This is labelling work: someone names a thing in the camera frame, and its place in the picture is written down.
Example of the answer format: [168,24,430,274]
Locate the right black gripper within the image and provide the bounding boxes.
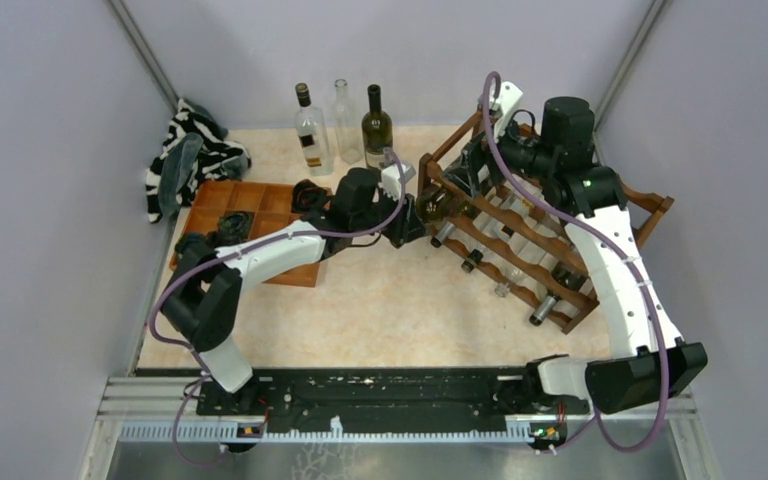
[442,105,557,198]

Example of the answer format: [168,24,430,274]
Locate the black rolled sock top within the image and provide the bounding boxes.
[291,179,333,214]

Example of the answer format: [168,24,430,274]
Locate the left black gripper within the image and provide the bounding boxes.
[351,183,429,242]

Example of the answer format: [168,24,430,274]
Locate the teal rolled sock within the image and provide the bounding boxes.
[171,232,206,264]

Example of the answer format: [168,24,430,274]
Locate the brown wooden wine rack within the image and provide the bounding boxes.
[417,109,675,336]

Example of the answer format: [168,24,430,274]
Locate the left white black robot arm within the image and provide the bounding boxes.
[151,162,427,414]

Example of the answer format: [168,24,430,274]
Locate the dark green wine bottle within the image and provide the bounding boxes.
[416,186,480,225]

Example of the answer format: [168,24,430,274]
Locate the orange wooden compartment tray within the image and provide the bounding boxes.
[169,180,329,289]

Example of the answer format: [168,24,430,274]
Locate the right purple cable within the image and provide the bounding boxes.
[481,71,671,455]

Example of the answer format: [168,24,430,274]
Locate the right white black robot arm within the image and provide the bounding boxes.
[460,96,709,414]

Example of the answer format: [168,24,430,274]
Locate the olive wine bottle grey cap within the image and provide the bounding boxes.
[529,262,587,326]

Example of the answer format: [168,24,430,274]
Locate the dark wine bottle black cap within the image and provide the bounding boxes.
[361,84,393,170]

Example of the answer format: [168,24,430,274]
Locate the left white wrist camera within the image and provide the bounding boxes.
[380,163,416,201]

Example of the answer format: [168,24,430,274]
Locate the grey blue cloth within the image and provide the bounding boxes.
[157,133,203,217]

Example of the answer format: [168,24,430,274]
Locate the slim clear glass bottle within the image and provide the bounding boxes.
[494,234,545,297]

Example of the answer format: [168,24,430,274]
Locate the clear square spirit bottle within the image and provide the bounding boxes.
[294,83,334,176]

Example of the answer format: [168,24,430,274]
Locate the grey cable comb strip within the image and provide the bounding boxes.
[118,417,535,445]

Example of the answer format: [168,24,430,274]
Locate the zebra striped cloth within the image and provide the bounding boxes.
[144,98,252,224]

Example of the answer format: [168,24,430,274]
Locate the green wine bottle silver neck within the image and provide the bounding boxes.
[430,221,457,248]

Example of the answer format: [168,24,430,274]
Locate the dark rolled sock middle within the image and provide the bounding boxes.
[216,211,254,245]

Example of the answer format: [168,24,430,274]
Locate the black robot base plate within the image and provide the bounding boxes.
[196,366,590,434]

